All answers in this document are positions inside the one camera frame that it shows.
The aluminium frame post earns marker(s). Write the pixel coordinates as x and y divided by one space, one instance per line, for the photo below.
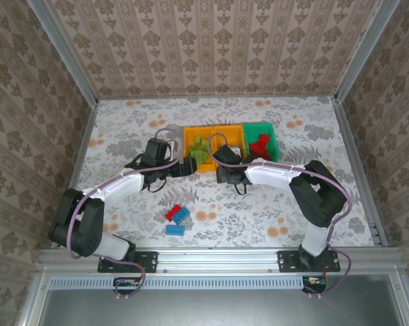
66 54
365 51

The black connector box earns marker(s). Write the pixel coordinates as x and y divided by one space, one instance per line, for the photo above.
126 282
315 282

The aluminium back rail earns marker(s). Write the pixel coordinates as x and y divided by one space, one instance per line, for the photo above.
218 97

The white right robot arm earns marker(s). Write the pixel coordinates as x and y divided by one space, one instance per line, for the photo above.
272 175

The long red lego brick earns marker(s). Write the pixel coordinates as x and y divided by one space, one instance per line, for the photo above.
170 214

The aluminium side rail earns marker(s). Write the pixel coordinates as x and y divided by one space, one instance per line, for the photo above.
83 142
359 169

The grey metal panel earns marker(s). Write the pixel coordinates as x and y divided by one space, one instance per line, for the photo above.
225 309

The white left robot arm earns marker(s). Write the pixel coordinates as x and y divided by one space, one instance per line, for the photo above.
123 185

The small green lego brick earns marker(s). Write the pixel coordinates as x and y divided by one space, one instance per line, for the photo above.
195 141

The small red lego brick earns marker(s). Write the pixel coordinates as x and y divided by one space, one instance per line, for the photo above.
257 146

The blue lego brick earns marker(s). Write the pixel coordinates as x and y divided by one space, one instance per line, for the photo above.
181 216
175 230

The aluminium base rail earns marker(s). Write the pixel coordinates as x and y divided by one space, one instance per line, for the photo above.
218 259

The green plastic bin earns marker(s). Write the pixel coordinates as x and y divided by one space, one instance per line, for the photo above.
274 146

